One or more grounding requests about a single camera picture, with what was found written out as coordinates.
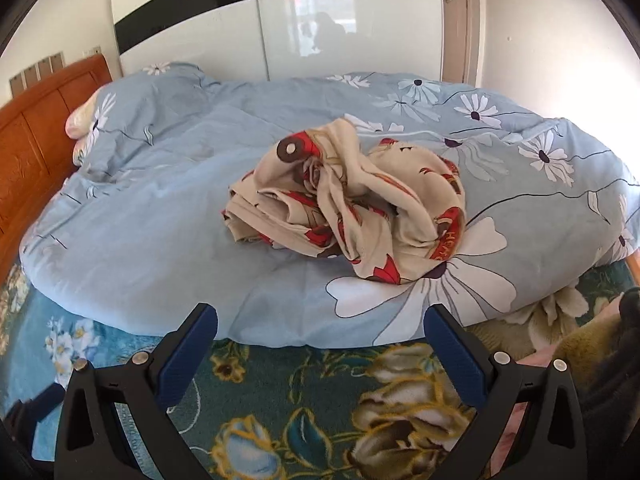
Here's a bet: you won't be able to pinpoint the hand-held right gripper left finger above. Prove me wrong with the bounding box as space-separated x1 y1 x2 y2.
54 303 219 480

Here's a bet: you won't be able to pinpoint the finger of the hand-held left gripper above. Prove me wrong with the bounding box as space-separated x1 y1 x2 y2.
4 384 67 463

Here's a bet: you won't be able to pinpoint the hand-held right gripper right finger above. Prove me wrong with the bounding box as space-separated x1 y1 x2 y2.
424 303 586 480

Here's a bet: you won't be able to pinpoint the beige printed pants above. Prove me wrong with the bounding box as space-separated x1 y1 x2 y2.
222 117 468 286

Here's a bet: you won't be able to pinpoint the teal floral fleece blanket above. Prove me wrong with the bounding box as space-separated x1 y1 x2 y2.
0 250 640 480

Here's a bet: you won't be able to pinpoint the light blue floral duvet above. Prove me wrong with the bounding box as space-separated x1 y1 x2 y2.
20 61 640 347

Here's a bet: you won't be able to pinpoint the dark cloth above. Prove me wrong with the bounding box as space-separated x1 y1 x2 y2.
550 286 640 480

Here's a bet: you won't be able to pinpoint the pale pink pillow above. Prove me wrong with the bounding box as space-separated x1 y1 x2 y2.
65 96 103 139

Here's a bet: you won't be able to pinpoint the wooden headboard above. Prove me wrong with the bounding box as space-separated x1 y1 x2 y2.
0 54 115 281

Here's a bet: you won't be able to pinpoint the beige room door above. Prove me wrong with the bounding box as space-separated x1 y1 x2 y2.
441 0 482 87

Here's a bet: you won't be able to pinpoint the white glossy sliding wardrobe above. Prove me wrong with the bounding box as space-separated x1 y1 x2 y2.
110 0 446 83

